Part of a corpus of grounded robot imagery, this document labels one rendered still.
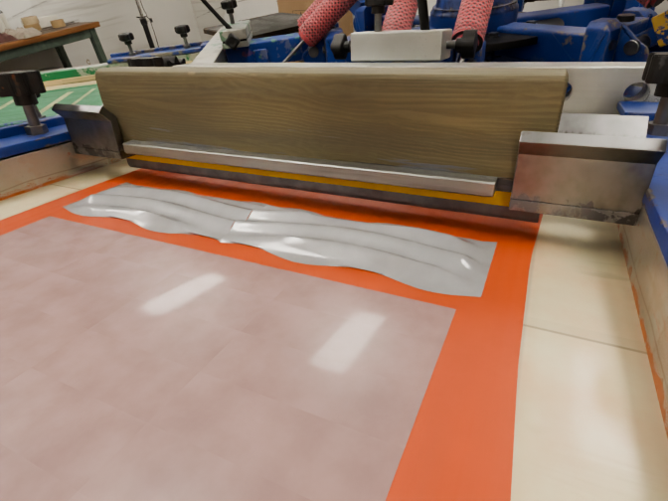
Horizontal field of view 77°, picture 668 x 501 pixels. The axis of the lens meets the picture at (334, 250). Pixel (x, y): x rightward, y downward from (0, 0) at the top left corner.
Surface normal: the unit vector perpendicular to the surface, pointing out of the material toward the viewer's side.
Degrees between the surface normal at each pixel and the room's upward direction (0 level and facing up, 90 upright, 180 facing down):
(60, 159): 90
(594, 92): 81
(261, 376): 9
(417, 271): 26
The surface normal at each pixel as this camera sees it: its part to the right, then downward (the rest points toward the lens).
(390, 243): -0.30, -0.56
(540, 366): -0.04, -0.87
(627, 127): -0.33, -0.30
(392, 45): -0.44, 0.44
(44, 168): 0.90, 0.18
